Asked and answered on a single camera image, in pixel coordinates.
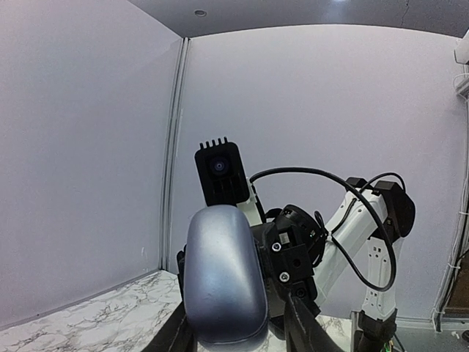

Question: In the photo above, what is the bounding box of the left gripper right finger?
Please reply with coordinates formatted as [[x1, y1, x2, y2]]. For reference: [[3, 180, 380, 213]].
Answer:
[[284, 287, 342, 352]]

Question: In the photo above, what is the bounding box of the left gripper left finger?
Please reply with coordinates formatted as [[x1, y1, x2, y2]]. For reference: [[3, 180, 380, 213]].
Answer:
[[146, 303, 197, 352]]

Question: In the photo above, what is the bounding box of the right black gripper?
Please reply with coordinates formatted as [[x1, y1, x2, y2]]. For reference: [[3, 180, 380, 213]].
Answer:
[[251, 205, 327, 315]]

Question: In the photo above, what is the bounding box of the blue earbud charging case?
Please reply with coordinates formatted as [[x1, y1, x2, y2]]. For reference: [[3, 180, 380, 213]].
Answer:
[[182, 205, 268, 351]]

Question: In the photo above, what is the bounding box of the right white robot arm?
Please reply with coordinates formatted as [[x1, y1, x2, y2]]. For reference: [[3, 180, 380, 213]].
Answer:
[[243, 172, 416, 351]]

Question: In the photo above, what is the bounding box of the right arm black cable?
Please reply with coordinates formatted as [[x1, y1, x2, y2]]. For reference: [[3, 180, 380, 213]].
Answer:
[[251, 166, 407, 293]]

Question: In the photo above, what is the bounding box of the left aluminium corner post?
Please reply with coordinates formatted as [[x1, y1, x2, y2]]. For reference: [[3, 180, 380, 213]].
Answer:
[[160, 37, 191, 271]]

